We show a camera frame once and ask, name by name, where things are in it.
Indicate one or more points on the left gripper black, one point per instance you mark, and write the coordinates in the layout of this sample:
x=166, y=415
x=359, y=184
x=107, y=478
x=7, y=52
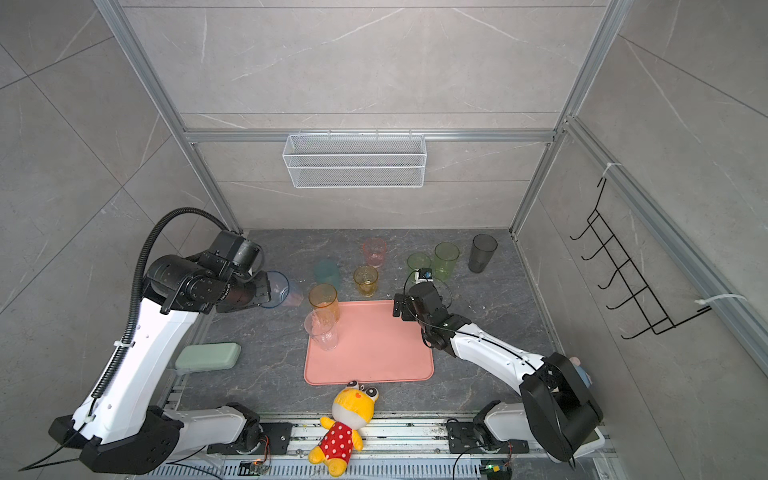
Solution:
x=263, y=292

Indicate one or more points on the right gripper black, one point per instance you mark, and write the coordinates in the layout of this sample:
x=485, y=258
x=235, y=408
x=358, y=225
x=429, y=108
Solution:
x=408, y=306

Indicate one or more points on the blue tall glass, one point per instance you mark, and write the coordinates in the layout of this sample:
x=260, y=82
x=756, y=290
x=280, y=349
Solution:
x=284, y=292

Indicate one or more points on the pink plastic tray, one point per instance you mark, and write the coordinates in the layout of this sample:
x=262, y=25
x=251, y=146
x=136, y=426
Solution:
x=373, y=347

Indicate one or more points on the tall amber glass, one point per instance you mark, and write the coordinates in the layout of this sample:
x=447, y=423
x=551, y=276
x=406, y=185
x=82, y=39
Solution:
x=324, y=297

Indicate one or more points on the clear glass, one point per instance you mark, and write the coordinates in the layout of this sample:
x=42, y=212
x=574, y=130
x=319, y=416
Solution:
x=321, y=326

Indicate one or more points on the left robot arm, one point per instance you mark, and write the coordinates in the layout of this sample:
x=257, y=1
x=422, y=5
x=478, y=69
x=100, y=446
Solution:
x=118, y=430

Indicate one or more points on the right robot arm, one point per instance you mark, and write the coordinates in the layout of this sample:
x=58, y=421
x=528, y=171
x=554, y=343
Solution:
x=557, y=409

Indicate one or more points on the small green glass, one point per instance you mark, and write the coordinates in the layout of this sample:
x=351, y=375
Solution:
x=417, y=261

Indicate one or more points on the tall green glass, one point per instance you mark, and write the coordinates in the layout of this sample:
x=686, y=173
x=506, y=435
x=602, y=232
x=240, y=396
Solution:
x=445, y=257

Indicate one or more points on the short amber glass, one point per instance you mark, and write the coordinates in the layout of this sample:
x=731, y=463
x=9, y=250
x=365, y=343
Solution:
x=366, y=280

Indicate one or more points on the green sponge box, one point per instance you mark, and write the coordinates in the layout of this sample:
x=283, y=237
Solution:
x=207, y=357

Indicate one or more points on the pink glass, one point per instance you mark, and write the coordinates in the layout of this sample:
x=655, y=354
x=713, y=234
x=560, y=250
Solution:
x=375, y=251

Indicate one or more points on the dark grey glass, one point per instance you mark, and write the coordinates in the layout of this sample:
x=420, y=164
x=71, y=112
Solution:
x=482, y=251

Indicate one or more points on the teal frosted cup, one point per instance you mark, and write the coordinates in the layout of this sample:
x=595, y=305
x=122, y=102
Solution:
x=326, y=271

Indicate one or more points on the yellow plush toy red dress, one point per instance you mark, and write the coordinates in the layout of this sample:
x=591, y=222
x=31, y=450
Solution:
x=352, y=409

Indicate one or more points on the small plush doll striped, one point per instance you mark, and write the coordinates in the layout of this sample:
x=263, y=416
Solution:
x=576, y=362

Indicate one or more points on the white digital scale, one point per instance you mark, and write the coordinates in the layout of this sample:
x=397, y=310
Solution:
x=594, y=442

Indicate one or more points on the white wire mesh basket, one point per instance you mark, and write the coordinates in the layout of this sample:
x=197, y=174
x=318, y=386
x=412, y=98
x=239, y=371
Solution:
x=336, y=161

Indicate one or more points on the black wire hook rack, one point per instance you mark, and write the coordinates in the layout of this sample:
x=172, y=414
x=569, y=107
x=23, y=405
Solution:
x=625, y=271

